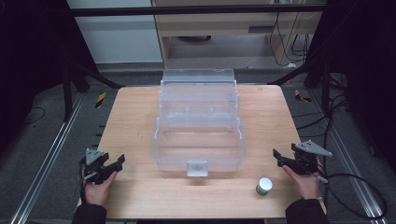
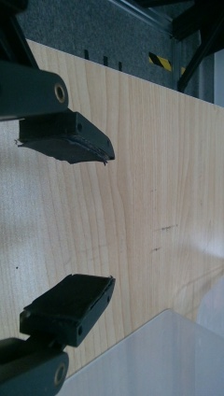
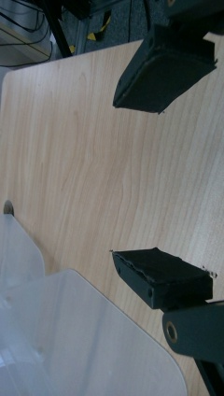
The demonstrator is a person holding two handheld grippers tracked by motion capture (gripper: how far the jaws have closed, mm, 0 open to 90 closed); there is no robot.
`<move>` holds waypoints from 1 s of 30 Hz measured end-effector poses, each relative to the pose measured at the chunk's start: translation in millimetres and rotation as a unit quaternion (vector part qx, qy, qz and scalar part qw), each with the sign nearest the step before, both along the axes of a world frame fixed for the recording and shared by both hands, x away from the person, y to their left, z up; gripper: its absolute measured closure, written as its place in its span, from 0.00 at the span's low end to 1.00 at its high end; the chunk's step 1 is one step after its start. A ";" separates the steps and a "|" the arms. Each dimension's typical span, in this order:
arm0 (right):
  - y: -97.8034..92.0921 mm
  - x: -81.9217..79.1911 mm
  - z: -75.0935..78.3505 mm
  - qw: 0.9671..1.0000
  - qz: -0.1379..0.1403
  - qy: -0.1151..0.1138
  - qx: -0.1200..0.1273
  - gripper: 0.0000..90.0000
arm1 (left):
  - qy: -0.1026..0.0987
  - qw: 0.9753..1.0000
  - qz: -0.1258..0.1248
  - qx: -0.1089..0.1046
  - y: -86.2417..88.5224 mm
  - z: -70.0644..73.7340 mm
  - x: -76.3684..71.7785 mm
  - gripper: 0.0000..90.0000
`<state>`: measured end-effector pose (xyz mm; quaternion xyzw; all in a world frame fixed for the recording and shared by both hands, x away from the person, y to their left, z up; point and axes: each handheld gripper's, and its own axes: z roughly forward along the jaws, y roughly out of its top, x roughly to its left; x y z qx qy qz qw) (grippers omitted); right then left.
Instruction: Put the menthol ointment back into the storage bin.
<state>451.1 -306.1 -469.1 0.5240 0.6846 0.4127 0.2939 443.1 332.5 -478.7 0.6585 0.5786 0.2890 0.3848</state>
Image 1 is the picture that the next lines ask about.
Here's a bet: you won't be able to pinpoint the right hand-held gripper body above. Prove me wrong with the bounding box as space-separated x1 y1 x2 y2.
290 139 333 175

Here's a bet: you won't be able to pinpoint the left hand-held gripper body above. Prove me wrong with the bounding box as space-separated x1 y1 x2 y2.
79 147 110 185

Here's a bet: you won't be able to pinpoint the person's left hand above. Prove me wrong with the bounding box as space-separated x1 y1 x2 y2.
82 170 119 207

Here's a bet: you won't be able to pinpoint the person's right hand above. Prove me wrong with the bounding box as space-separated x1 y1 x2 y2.
281 160 323 201

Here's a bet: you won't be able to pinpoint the small green jar white lid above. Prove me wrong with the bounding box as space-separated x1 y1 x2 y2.
255 176 274 197

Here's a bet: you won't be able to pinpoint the yellow black tape marker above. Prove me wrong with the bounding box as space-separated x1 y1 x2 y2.
94 91 107 109
293 89 312 104

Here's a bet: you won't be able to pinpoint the black metal stand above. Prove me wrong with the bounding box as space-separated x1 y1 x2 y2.
267 59 332 116
61 61 125 123

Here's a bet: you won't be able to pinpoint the clear plastic storage box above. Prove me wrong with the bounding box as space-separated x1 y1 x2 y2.
149 67 248 178

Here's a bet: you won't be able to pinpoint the black curtain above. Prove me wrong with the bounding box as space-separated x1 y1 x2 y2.
304 0 396 175
0 0 101 157

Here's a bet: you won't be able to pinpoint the white cabinet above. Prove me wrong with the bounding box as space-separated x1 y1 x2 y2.
65 0 164 64

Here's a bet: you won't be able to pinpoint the light wooden desk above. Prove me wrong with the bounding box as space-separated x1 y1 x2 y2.
150 0 327 67

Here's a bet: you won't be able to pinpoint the black floor cables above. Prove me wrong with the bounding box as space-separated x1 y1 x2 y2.
292 74 353 147

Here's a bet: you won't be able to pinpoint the metal floor rail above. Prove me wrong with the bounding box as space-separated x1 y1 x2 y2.
8 91 86 224
307 90 390 224

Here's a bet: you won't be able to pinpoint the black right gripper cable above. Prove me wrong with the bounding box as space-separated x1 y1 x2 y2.
317 173 389 220

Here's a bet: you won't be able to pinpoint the thin black floor cable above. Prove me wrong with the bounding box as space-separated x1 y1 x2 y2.
21 105 47 127

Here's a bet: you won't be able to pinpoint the hanging desk cables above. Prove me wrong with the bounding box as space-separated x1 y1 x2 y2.
268 10 312 67

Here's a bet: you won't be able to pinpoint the black horizontal frame bar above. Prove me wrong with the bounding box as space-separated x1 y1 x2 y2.
69 3 329 18

